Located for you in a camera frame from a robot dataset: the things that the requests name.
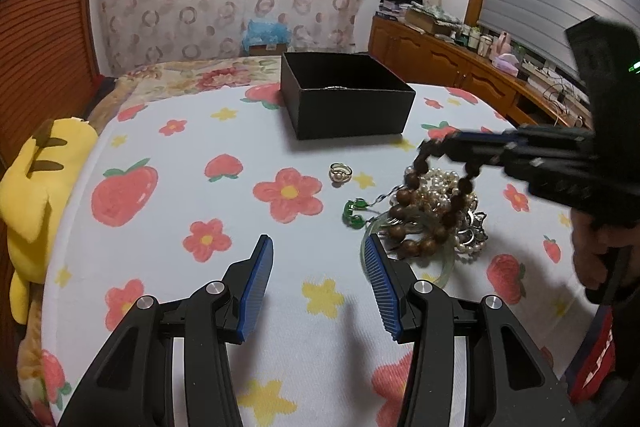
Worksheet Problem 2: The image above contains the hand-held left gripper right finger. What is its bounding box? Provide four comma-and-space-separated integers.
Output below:
362, 237, 583, 427

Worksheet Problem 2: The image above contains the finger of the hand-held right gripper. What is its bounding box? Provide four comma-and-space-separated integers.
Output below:
447, 129, 526, 148
441, 143, 510, 168

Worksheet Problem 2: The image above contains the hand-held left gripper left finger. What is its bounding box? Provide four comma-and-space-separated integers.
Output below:
57, 234, 275, 427

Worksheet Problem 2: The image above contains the white pearl necklace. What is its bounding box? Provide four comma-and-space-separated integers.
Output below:
415, 169, 488, 255

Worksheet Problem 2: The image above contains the pale green jade bangle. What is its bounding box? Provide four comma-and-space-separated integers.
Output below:
360, 212, 457, 280

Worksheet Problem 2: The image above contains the silver metal bracelet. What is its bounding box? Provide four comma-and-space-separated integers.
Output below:
452, 209, 490, 253

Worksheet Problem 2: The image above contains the green jade pendant necklace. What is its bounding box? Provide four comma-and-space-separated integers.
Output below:
341, 187, 401, 232

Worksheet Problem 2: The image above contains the brown wooden bead bracelet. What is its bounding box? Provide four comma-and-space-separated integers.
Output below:
387, 139, 483, 260

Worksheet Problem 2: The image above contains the black cardboard box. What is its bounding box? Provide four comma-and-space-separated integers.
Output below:
280, 51, 417, 141

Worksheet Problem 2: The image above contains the person's right hand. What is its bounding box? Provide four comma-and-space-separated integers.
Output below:
571, 209, 626, 295

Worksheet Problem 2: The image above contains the lilac tissue box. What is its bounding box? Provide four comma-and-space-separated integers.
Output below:
492, 54, 523, 72

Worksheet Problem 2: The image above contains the wooden sideboard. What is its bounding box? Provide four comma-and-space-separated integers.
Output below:
369, 16, 596, 128

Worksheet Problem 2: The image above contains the strawberry flower print sheet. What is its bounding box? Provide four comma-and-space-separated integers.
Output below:
17, 83, 608, 427

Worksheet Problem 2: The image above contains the flat brown box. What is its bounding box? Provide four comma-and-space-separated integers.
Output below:
404, 7, 463, 35

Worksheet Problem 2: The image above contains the person's red black clothing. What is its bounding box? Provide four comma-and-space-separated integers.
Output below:
570, 307, 640, 408

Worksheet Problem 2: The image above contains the beige floral blanket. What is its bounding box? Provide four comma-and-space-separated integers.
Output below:
85, 54, 283, 122

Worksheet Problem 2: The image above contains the small brown cardboard box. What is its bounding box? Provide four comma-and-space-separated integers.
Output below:
248, 42, 290, 56

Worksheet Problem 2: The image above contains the yellow plush toy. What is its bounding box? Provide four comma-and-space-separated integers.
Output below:
0, 118, 99, 324

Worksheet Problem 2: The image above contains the blue plastic bag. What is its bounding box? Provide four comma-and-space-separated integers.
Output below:
241, 19, 291, 48

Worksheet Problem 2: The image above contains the wooden louvered wardrobe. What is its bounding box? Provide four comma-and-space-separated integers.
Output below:
0, 0, 101, 168

